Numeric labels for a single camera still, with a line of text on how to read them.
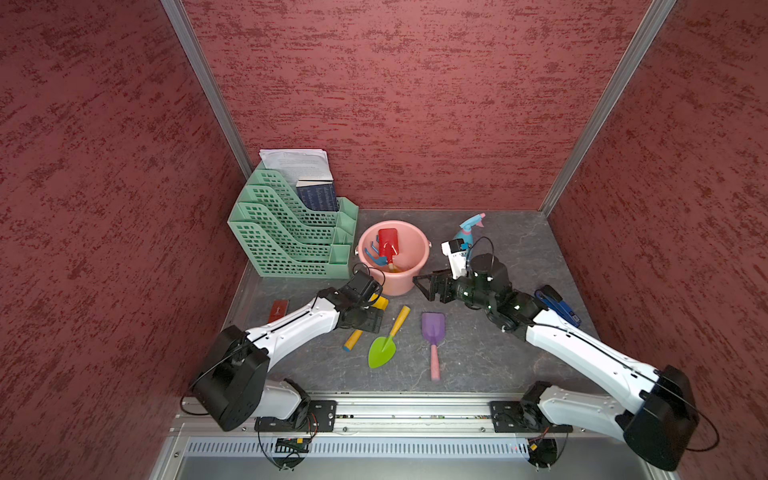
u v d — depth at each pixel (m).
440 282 0.65
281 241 0.97
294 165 1.01
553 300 0.93
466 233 0.97
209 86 0.83
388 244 0.95
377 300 0.73
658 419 0.38
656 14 0.71
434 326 0.90
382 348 0.85
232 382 0.42
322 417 0.74
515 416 0.74
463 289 0.64
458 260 0.67
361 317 0.76
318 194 1.07
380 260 0.94
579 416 0.55
